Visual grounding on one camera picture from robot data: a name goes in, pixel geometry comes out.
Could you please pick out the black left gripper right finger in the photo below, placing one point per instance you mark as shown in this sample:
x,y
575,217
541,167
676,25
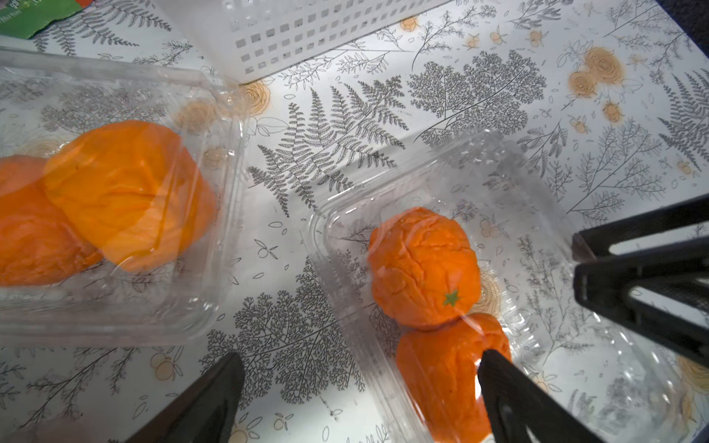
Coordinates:
x,y
520,411

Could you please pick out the orange fruit three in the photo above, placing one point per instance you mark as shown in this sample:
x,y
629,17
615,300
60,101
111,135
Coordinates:
x,y
424,272

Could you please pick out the orange fruit one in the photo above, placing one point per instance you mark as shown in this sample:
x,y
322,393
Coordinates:
x,y
133,190

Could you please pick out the orange fruit two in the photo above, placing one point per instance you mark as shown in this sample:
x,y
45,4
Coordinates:
x,y
39,245

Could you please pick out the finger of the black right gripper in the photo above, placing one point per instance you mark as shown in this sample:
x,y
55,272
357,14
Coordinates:
x,y
596,242
678,272

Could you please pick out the orange fruit four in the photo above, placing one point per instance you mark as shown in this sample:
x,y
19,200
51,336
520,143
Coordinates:
x,y
439,369

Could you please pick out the floral patterned table cloth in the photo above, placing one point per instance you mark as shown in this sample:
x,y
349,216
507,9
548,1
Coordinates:
x,y
607,100

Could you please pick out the green red snack packet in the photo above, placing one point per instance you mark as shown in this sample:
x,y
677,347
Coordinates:
x,y
22,19

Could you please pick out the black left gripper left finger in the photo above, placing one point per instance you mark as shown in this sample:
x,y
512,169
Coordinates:
x,y
205,411

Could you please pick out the white plastic perforated basket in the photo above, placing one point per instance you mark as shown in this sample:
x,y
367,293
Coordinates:
x,y
248,40

